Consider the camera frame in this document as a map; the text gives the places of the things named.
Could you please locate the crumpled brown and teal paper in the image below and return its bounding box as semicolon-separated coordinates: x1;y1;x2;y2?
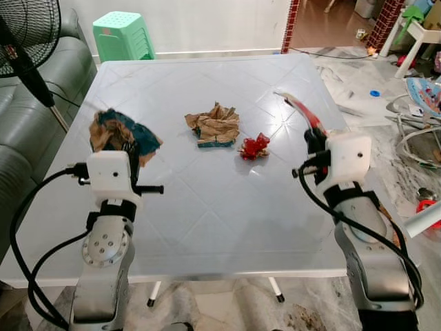
89;108;164;168

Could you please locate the crumpled red foil wrapper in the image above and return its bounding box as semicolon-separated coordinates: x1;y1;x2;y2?
238;132;271;161

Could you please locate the grey-green leather sofa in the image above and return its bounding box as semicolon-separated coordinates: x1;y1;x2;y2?
0;7;98;266

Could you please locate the white plastic table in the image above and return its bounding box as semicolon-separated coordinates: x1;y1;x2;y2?
0;54;426;289

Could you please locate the white table leg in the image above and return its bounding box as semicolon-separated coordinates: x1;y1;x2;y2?
267;277;285;303
146;279;164;308

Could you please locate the baby bouncer seat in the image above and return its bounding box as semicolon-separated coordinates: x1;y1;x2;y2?
384;76;441;170

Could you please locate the green plastic stool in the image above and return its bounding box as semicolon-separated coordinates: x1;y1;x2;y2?
92;11;156;63

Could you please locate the brown cardboard piece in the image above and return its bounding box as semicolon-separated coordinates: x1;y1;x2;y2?
381;205;406;250

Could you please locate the red plastic object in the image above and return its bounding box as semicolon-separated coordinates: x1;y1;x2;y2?
415;198;441;230

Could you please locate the white plastic pipe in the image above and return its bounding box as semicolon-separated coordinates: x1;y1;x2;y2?
403;203;441;239

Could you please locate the black standing fan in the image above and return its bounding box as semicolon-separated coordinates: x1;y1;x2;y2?
0;0;71;133

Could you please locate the small white chair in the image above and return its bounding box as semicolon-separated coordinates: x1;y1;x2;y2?
393;19;441;79

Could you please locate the small green chair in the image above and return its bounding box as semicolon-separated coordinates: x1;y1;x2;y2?
399;3;425;32

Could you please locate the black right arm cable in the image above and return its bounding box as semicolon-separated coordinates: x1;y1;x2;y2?
292;161;423;310

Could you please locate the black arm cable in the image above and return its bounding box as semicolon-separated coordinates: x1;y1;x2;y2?
292;161;423;310
9;163;92;328

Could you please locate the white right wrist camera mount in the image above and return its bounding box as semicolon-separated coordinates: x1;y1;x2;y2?
319;132;373;188

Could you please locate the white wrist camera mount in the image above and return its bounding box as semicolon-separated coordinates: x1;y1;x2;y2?
319;132;373;188
85;150;143;209

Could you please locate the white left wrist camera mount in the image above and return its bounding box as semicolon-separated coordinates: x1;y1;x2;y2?
85;150;143;209

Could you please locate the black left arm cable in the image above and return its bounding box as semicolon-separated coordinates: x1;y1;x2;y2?
9;163;92;328

